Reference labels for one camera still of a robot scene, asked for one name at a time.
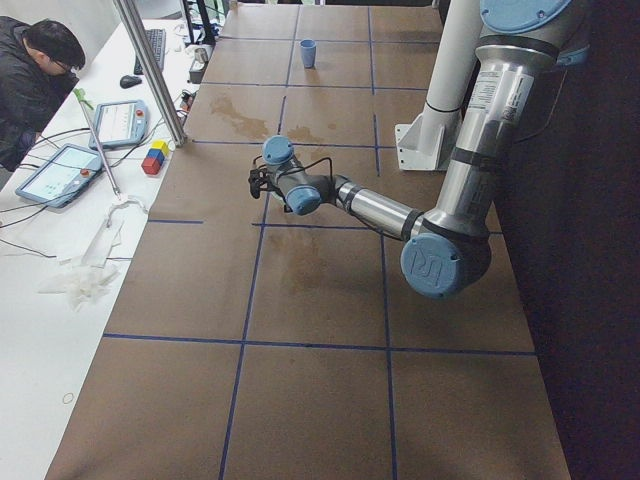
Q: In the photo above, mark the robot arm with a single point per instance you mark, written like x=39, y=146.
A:
x=489, y=58

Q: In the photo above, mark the teach pendant tablet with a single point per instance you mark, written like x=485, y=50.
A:
x=62, y=178
x=121, y=124

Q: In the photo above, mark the aluminium frame post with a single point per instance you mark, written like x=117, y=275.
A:
x=134, y=26

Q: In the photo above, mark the metal cup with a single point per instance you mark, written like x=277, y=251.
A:
x=201, y=54

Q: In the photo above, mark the far teach pendant tablet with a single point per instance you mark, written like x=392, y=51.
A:
x=121, y=124

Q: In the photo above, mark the crumpled white paper tissues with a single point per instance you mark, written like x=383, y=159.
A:
x=86, y=278

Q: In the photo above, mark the red blue yellow blocks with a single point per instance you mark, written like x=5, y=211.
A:
x=155, y=157

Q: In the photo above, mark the blue plastic cup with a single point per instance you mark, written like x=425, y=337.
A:
x=308, y=53

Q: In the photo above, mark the long reacher grabber stick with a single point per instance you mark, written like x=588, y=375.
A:
x=86, y=111

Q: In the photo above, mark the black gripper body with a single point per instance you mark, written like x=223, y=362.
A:
x=280, y=201

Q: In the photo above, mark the person in black jacket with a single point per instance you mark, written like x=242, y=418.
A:
x=38, y=65

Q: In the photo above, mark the white pedestal column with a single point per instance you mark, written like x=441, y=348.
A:
x=426, y=143

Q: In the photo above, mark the black keyboard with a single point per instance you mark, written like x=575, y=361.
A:
x=157, y=42

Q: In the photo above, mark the near teach pendant tablet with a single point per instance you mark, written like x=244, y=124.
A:
x=62, y=178

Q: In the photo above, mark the black computer mouse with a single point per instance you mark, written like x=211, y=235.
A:
x=129, y=81

